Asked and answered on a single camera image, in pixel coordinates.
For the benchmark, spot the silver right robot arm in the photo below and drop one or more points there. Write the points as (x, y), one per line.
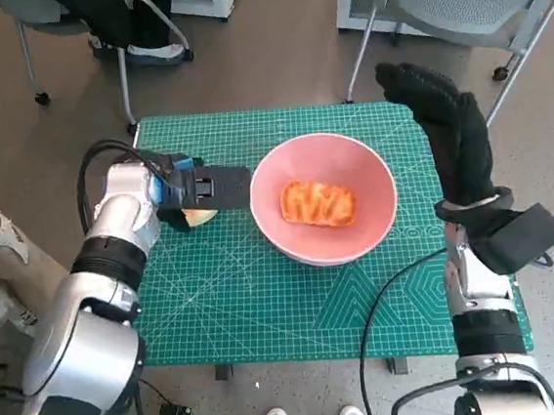
(484, 325)

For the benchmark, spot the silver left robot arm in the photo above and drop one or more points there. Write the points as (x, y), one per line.
(88, 333)

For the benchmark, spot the long braided toy bread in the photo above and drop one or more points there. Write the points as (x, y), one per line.
(318, 203)

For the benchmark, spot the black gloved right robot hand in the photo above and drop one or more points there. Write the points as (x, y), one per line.
(463, 150)

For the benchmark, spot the round toy bread bun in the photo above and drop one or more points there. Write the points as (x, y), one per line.
(202, 217)

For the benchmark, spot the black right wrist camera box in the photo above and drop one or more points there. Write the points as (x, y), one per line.
(520, 238)

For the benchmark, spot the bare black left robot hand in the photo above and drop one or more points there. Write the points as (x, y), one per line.
(174, 188)

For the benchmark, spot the seated person in black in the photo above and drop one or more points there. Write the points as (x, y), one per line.
(126, 16)

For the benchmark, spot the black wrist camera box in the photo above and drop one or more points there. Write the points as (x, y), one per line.
(228, 187)
(520, 238)

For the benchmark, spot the green cutting mat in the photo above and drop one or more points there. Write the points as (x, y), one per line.
(268, 316)

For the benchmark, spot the grey chair with person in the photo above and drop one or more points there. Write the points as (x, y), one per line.
(43, 19)

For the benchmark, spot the pink bowl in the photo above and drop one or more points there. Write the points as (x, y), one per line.
(330, 246)

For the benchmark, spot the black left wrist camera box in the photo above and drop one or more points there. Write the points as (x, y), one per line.
(228, 187)

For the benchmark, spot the table bracket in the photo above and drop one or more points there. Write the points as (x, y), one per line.
(397, 365)
(223, 373)

